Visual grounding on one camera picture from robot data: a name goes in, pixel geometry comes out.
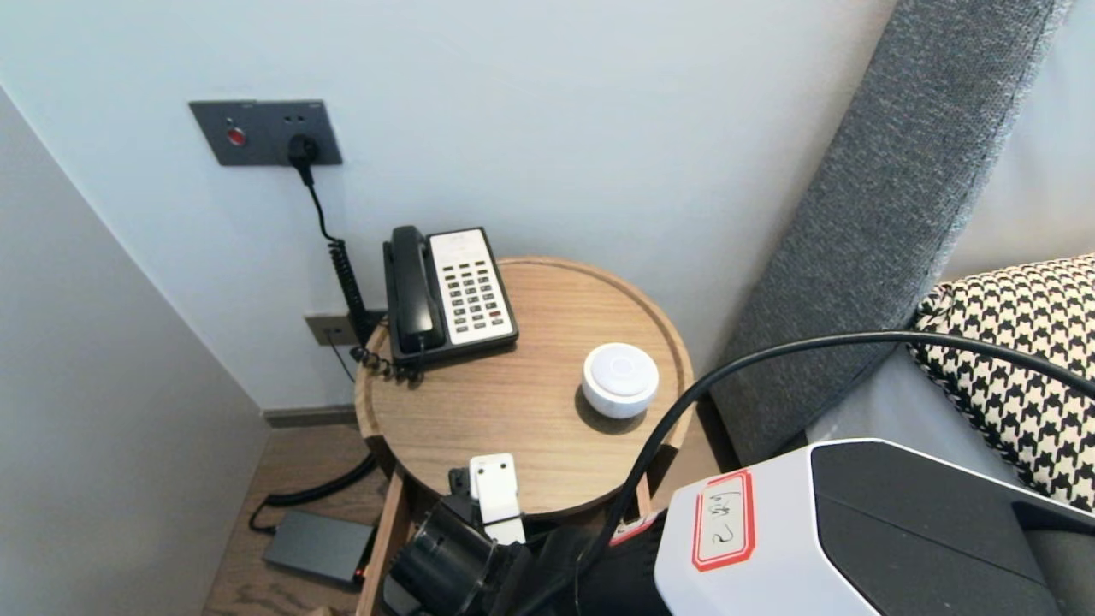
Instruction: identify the grey fabric bed base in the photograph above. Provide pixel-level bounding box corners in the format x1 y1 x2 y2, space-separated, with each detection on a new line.
758 428 815 469

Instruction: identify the black white houndstooth pillow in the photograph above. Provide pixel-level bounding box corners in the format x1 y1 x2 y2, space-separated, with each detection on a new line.
907 252 1095 514

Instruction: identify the black power cable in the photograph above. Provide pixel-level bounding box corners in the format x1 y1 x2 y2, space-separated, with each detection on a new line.
250 171 384 536

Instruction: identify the red bordered handwritten label sticker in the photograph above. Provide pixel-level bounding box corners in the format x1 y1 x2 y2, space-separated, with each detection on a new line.
691 468 757 572

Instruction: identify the black power plug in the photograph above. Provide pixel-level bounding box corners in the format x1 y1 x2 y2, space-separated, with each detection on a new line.
286 135 321 187

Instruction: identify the grey power adapter box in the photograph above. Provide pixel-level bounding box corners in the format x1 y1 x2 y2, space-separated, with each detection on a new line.
263 511 376 588

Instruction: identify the grey wall socket panel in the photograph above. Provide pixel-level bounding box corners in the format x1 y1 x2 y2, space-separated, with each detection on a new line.
257 100 343 167

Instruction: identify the small red bordered label sticker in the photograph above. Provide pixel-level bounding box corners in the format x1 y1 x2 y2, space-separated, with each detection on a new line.
609 511 665 547

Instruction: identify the grey switch panel red button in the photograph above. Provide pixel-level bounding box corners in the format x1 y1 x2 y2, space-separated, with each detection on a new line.
188 101 263 168

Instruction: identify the black coiled handset cord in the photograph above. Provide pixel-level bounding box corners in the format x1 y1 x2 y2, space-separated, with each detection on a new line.
348 329 426 384

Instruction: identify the black telephone handset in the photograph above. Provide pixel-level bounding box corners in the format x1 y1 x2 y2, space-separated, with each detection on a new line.
388 225 446 355

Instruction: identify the thick smooth black arm cable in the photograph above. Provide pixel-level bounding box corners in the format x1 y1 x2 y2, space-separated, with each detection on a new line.
513 331 1095 616

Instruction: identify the small bronze wall outlet plate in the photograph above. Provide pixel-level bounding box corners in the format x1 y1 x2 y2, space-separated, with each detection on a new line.
305 313 362 349

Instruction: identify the black telephone base white keypad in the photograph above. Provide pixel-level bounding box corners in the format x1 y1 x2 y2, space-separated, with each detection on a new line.
382 226 519 370

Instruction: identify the white round smart speaker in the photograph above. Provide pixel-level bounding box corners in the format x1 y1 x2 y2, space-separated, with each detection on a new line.
583 342 661 420

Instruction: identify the wooden table drawer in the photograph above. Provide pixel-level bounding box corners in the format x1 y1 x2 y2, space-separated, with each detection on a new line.
355 466 660 616

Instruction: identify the grey fabric headboard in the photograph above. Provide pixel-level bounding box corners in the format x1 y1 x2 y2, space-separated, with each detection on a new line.
707 0 1072 470

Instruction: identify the round wooden side table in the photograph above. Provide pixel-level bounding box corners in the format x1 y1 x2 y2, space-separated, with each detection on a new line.
355 255 695 521

